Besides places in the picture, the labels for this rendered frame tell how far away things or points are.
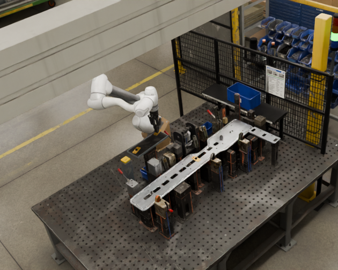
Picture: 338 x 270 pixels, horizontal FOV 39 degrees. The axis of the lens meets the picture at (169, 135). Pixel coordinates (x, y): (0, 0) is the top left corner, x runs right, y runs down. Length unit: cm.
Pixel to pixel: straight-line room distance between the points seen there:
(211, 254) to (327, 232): 151
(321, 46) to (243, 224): 158
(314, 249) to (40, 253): 267
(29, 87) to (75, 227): 346
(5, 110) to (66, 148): 547
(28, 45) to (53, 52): 5
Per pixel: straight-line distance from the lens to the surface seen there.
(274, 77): 450
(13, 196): 580
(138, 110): 372
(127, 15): 83
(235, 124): 448
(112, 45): 82
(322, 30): 407
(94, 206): 431
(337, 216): 507
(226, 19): 614
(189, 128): 418
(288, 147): 470
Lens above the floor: 368
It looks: 37 degrees down
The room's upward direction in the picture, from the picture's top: 8 degrees counter-clockwise
